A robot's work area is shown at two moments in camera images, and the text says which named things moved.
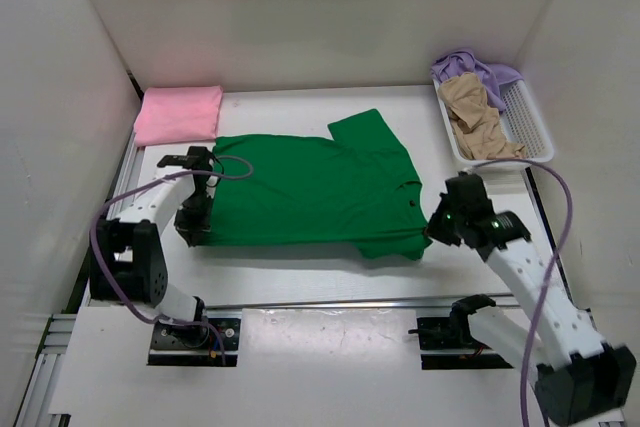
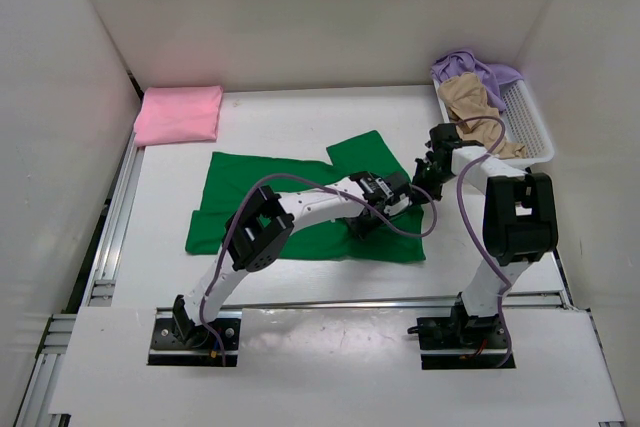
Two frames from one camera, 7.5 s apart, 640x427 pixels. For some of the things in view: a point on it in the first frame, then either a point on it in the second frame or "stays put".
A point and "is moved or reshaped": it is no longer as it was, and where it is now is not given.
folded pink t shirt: [178, 114] stays put
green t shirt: [358, 188] is moved or reshaped
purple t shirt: [494, 76] stays put
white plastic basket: [522, 123] stays put
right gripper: [434, 230] → [435, 193]
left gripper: [193, 227] → [359, 231]
